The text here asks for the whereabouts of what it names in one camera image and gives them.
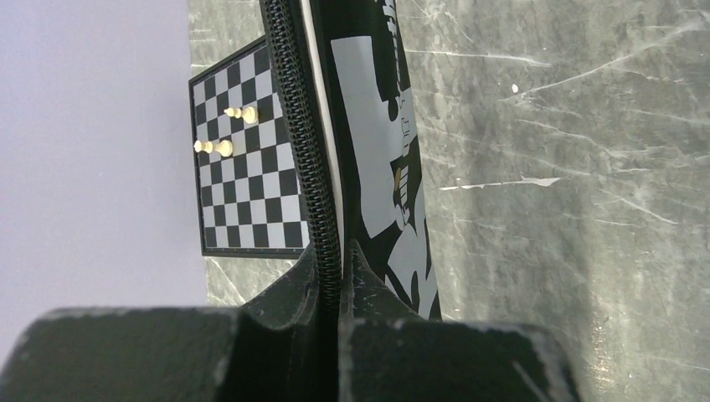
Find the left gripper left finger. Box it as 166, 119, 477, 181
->
1, 248, 322, 401

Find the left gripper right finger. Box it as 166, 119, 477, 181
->
338, 241, 581, 401

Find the black racket bag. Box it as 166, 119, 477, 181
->
260, 1, 441, 320

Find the white chess piece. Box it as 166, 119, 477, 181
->
193, 140, 234, 157
224, 106, 259, 125

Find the black white chessboard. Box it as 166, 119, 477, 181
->
188, 37, 309, 260

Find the white chess piece front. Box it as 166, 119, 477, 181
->
224, 106, 259, 125

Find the white chess piece back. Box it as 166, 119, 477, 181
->
193, 140, 234, 157

